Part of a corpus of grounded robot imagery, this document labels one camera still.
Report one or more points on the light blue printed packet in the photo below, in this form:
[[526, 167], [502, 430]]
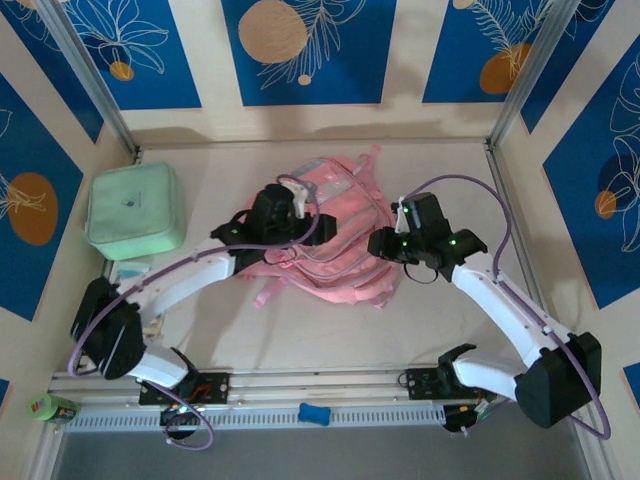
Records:
[[131, 269]]

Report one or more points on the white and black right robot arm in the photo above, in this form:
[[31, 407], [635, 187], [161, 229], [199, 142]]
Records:
[[495, 305]]

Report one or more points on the green tape roll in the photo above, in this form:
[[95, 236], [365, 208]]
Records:
[[42, 406]]

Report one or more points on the pink school backpack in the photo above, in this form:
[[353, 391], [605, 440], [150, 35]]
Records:
[[350, 225]]

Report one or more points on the mint green zipped case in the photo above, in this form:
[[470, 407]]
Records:
[[130, 200]]

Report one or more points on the aluminium table edge rail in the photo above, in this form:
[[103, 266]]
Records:
[[320, 385]]

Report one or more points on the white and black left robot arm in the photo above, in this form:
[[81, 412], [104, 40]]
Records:
[[185, 280]]

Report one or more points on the aluminium frame leg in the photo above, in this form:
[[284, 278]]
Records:
[[45, 460], [597, 455]]

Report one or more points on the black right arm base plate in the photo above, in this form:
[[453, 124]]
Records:
[[420, 382]]

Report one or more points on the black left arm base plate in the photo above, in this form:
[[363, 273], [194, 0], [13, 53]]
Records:
[[217, 387]]

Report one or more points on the aluminium frame post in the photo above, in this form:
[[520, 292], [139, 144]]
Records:
[[530, 75], [89, 75]]

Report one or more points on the blue bone-shaped block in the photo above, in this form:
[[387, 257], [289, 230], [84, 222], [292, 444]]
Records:
[[314, 414]]

